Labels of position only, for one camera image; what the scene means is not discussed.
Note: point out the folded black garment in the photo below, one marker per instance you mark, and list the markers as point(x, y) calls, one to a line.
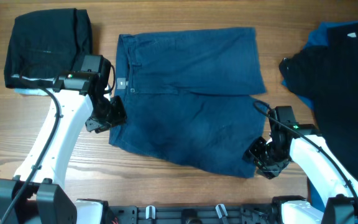
point(45, 43)

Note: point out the folded white garment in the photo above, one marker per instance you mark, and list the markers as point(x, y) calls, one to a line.
point(30, 90)

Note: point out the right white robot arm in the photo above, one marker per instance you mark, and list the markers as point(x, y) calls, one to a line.
point(303, 145)

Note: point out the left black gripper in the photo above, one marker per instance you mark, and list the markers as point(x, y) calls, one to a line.
point(119, 118)

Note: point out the navy blue shorts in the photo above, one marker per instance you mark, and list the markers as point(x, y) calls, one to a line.
point(189, 97)

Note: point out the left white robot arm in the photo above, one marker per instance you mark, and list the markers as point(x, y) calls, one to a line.
point(36, 193)

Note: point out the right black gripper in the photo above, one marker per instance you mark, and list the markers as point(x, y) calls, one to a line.
point(267, 170)

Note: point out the black polo shirt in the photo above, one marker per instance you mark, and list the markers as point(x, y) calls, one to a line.
point(327, 74)

